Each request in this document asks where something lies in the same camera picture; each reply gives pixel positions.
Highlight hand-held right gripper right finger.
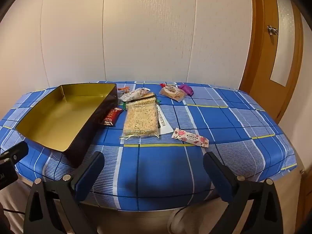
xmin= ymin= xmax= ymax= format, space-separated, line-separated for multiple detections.
xmin=203 ymin=152 xmax=284 ymax=234

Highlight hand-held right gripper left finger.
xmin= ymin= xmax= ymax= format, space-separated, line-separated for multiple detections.
xmin=23 ymin=151 xmax=105 ymax=234

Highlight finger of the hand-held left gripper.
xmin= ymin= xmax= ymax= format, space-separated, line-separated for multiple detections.
xmin=0 ymin=141 xmax=29 ymax=166

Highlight pink floral snack packet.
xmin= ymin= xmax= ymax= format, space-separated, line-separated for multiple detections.
xmin=172 ymin=128 xmax=210 ymax=149

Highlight gold tin box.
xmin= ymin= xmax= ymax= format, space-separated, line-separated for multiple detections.
xmin=15 ymin=83 xmax=118 ymax=168

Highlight red patterned snack packet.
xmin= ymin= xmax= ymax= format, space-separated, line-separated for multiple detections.
xmin=102 ymin=107 xmax=124 ymax=126

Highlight gold rice cracker packet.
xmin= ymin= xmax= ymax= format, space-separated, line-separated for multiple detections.
xmin=119 ymin=100 xmax=162 ymax=140

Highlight long white packet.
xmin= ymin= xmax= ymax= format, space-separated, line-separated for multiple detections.
xmin=155 ymin=104 xmax=173 ymax=137

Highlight small white snack packet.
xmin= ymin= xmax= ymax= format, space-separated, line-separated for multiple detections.
xmin=119 ymin=88 xmax=152 ymax=101

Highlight purple snack packet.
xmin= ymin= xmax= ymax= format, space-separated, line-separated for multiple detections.
xmin=178 ymin=84 xmax=194 ymax=97

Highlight round pastry packet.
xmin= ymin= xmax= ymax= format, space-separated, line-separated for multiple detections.
xmin=159 ymin=84 xmax=187 ymax=102

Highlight soda cracker packet green ends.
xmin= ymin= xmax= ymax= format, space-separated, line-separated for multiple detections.
xmin=124 ymin=92 xmax=162 ymax=105

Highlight blue plaid tablecloth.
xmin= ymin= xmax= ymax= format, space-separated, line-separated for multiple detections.
xmin=0 ymin=81 xmax=297 ymax=211

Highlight wooden door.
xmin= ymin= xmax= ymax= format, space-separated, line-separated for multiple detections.
xmin=239 ymin=0 xmax=312 ymax=127

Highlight frosted door glass panel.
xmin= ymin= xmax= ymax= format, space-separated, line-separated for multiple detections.
xmin=269 ymin=0 xmax=296 ymax=87

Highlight black cable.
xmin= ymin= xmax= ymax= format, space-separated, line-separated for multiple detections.
xmin=2 ymin=208 xmax=27 ymax=215

